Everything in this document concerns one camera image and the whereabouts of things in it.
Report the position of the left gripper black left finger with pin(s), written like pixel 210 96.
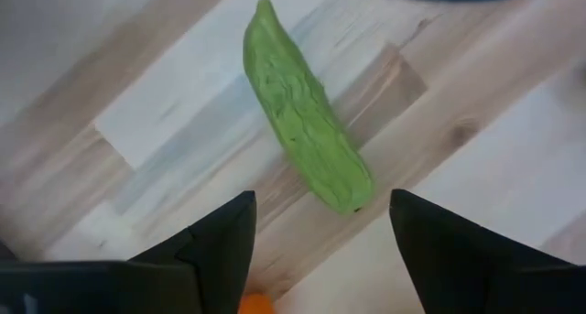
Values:
pixel 137 286

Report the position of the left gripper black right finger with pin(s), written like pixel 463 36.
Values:
pixel 480 273

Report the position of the tangerine pair with green leaves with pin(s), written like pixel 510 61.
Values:
pixel 256 306

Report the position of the green cucumber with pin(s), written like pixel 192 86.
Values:
pixel 302 117

